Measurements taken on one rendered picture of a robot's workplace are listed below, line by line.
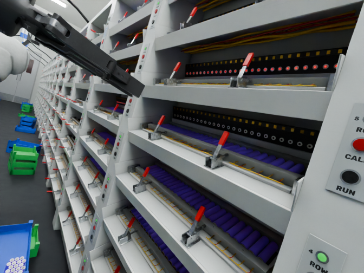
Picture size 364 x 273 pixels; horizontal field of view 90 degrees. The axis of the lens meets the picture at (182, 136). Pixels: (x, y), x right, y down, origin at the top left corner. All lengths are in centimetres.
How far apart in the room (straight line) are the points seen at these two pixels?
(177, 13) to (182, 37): 24
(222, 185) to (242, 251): 15
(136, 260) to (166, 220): 20
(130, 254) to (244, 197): 46
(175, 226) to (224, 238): 13
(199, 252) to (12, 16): 51
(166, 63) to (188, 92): 33
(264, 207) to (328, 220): 9
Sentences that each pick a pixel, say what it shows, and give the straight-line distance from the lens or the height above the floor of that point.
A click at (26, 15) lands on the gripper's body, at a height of 104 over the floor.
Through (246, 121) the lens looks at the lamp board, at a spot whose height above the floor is 103.
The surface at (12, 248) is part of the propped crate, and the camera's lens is 146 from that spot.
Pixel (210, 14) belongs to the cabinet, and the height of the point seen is 147.
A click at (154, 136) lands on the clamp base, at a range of 61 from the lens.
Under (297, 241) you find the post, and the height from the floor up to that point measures 85.
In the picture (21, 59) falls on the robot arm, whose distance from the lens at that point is 91.
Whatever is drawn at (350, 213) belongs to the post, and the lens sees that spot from 32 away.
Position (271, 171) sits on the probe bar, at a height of 93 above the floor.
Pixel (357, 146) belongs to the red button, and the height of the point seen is 100.
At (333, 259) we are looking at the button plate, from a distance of 34.
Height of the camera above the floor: 96
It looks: 3 degrees down
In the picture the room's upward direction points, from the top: 17 degrees clockwise
